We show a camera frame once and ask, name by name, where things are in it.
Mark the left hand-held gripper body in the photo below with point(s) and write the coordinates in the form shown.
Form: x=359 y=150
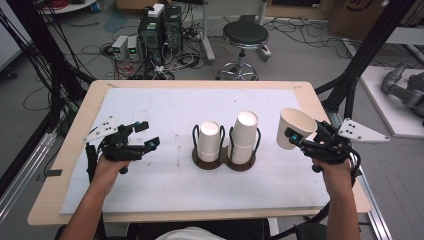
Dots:
x=118 y=151

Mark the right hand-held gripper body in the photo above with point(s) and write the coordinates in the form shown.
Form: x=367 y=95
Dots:
x=333 y=150

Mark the single white paper cup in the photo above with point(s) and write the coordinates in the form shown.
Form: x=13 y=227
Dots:
x=295 y=120

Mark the tall stack of white cups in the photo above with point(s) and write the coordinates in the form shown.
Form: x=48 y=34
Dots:
x=245 y=136

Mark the short stack of white cups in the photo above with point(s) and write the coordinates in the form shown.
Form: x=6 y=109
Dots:
x=210 y=143

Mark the person's left hand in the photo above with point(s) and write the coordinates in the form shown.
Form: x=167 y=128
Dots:
x=106 y=173

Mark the person's right hand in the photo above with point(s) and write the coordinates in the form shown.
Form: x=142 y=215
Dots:
x=336 y=178

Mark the white foam mat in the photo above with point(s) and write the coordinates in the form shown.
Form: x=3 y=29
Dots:
x=160 y=186

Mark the white platform board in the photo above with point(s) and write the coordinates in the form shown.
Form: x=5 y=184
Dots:
x=383 y=106

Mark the black tape strip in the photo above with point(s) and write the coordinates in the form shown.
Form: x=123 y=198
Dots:
x=53 y=173

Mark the grey power supply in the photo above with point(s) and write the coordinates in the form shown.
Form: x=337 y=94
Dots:
x=132 y=48
x=119 y=46

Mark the black chair part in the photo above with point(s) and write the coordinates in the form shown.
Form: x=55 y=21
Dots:
x=310 y=232

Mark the wide black computer tower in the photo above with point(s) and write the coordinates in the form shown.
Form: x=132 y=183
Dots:
x=150 y=36

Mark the person's white shirt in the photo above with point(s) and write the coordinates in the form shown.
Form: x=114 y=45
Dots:
x=190 y=233

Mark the narrow black computer tower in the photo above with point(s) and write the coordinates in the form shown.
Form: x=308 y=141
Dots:
x=172 y=30

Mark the cardboard box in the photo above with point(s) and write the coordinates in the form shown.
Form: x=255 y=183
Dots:
x=346 y=20

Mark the person's dark clothing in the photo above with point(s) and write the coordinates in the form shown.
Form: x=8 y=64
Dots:
x=233 y=230

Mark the grey metal table leg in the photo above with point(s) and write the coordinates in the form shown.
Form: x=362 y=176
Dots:
x=206 y=33
x=263 y=10

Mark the black round stool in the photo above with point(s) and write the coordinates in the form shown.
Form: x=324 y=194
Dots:
x=246 y=33

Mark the white box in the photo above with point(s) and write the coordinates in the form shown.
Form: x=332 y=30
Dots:
x=156 y=10

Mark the grey desk top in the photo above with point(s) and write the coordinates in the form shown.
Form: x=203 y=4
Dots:
x=406 y=35

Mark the white round table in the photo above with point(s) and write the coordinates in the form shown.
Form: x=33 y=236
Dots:
x=76 y=7

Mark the white board panel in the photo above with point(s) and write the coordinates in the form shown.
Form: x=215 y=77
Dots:
x=10 y=36

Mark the aluminium rail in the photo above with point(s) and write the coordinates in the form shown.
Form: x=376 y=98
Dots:
x=373 y=206
x=30 y=163

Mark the black metal frame post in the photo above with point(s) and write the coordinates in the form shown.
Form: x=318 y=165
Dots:
x=370 y=43
x=43 y=43

